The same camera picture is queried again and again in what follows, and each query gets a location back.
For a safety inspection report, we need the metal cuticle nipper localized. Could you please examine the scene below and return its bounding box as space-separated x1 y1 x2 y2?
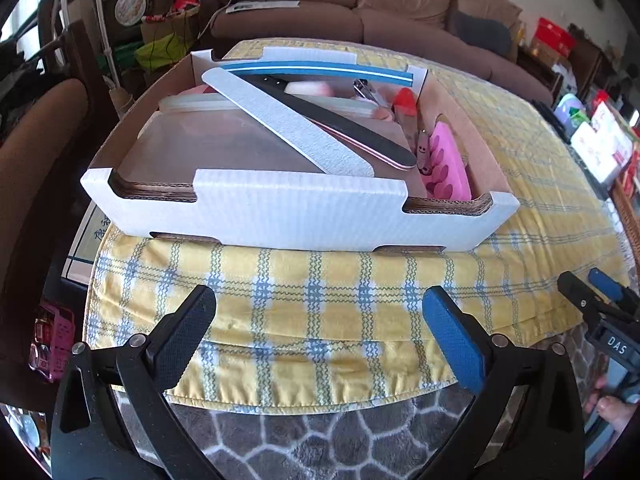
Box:
352 79 383 108

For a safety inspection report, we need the green bag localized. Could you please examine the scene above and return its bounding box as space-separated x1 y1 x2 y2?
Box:
132 35 188 71

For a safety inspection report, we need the grey cushion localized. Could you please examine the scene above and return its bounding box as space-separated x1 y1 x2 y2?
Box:
447 10 513 56

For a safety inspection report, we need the red plastic nail tool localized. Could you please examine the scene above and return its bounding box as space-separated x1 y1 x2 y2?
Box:
392 87 418 116

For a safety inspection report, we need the red box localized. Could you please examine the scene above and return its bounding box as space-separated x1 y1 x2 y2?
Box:
530 17 576 53

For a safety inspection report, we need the round printed tin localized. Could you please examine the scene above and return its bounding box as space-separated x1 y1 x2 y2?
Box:
114 0 151 23

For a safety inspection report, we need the pink toe separator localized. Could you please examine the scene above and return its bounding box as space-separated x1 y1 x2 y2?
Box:
420 121 473 201

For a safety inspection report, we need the white pole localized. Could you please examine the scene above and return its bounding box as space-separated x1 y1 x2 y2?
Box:
92 0 123 91

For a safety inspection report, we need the person's right hand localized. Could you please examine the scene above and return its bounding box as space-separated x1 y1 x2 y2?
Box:
586 376 640 434

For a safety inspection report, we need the grey nail file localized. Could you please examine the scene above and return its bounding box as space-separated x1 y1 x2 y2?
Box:
201 67 376 178

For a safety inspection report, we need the white cardboard box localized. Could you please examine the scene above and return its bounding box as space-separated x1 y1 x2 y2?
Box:
80 46 522 255

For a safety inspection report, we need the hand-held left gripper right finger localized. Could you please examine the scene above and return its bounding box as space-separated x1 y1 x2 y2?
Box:
421 285 586 480

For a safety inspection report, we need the black nail file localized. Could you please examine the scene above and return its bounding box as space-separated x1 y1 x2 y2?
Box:
250 74 418 170

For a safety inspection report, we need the silver nail clipper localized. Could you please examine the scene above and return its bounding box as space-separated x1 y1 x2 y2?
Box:
400 110 423 151

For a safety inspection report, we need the wicker basket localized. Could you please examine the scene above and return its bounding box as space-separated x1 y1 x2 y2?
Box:
610 180 640 261

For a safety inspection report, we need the blue nail buffer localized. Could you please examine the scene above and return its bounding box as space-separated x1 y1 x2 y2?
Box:
220 60 416 88

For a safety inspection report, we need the purple container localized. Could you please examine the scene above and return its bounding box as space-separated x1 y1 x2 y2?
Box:
555 95 588 136

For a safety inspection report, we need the white printed board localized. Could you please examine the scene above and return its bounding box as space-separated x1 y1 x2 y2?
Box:
62 205 108 281

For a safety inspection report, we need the pink plastic basket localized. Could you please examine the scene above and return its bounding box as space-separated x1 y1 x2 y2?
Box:
30 302 76 383

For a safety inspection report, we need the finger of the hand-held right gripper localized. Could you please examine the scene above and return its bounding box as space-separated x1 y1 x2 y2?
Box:
556 270 609 322
587 267 640 312

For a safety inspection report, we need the brown sofa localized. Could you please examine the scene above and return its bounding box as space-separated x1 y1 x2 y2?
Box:
210 0 556 106

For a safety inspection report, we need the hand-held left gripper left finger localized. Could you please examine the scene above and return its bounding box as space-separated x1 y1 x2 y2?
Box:
50 284 226 480

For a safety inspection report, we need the white tissue pack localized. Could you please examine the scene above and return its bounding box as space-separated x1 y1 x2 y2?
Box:
570 102 636 183

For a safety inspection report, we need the clear plastic container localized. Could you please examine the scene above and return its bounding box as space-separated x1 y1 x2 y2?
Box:
117 95 416 176

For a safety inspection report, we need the brown wooden chair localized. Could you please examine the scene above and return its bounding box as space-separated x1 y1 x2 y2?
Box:
0 20 121 386

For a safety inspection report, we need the white paper sheet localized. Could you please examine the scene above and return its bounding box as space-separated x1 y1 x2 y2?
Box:
225 0 301 13

